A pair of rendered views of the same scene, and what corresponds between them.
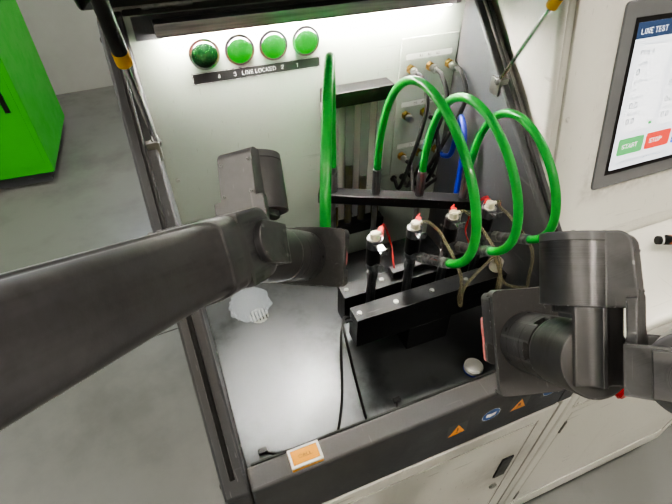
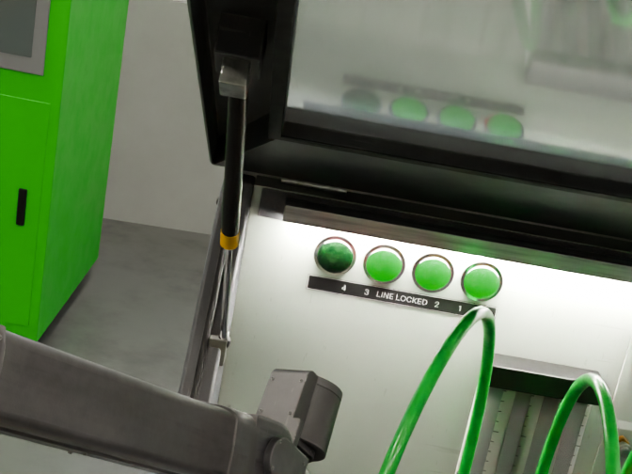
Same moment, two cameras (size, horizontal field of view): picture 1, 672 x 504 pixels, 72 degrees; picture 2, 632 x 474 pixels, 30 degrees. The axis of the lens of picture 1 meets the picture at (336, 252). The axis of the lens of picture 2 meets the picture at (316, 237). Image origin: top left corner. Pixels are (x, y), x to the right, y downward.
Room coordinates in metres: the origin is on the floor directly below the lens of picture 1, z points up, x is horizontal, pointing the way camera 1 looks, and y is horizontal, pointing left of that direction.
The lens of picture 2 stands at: (-0.46, -0.21, 1.89)
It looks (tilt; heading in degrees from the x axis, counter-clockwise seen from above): 20 degrees down; 20
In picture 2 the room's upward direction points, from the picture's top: 11 degrees clockwise
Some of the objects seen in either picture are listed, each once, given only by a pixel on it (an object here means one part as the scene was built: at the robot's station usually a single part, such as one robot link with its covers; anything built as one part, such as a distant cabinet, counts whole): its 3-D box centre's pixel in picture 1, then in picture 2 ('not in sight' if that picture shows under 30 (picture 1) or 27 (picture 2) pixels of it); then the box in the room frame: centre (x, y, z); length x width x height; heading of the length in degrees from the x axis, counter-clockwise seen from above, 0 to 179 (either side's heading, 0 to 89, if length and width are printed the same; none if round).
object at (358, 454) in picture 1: (423, 429); not in sight; (0.40, -0.16, 0.87); 0.62 x 0.04 x 0.16; 112
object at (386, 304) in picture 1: (419, 303); not in sight; (0.66, -0.18, 0.91); 0.34 x 0.10 x 0.15; 112
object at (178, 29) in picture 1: (318, 11); (508, 250); (0.86, 0.03, 1.43); 0.54 x 0.03 x 0.02; 112
